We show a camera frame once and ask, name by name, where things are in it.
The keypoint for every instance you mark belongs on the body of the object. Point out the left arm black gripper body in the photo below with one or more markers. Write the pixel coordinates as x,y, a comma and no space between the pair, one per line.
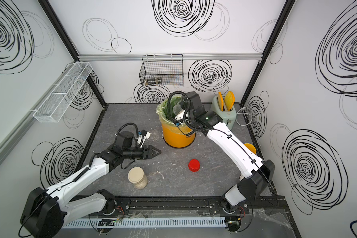
136,153

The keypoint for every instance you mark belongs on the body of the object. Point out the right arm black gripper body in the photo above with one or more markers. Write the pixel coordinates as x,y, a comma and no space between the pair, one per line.
192,119

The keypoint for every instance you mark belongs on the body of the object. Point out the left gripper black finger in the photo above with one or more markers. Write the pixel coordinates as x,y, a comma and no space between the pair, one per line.
152,155
152,149

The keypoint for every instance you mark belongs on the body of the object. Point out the red jar lid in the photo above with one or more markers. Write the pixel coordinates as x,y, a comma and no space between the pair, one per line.
194,165

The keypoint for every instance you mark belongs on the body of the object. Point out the clear jar with oatmeal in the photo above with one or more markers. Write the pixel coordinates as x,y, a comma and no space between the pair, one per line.
177,109

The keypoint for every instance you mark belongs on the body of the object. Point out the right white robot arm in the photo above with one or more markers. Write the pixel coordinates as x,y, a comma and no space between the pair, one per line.
257,172

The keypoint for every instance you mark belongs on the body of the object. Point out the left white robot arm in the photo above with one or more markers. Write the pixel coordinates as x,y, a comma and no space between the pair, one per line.
47,210

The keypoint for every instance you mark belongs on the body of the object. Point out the beige lidded oatmeal jar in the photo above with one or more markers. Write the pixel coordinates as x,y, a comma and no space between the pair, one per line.
138,178

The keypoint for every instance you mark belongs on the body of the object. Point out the green plastic bin liner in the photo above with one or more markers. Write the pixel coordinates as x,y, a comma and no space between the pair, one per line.
162,109

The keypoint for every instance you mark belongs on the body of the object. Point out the orange trash bin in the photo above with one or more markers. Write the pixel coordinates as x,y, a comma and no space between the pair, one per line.
176,136

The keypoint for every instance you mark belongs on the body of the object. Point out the left yellow toast slice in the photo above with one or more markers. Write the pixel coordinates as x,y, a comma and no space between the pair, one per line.
220,101

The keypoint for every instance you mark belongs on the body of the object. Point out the yellow toast slice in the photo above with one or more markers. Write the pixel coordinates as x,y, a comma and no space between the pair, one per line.
229,101
220,101

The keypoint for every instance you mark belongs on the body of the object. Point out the dark item in basket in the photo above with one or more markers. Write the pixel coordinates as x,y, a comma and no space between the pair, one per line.
153,81

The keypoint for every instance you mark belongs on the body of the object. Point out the right yellow toast slice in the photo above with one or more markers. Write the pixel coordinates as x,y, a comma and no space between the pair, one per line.
229,101

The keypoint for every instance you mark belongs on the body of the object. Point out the mint green toaster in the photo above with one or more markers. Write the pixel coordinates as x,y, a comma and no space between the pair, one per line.
228,117

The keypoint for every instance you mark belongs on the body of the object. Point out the yellow mug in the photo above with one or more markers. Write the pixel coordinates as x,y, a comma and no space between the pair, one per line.
251,147

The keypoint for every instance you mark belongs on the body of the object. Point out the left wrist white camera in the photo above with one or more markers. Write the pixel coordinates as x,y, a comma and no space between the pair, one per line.
144,136

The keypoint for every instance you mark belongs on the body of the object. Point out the black wire wall basket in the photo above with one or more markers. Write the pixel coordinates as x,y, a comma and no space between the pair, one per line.
169,67

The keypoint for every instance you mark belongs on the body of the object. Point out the white wire wall shelf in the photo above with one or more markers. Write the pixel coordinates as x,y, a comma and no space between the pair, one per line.
71,91

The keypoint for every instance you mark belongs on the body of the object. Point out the white slotted cable duct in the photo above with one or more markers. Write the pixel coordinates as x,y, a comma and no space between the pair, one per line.
180,222

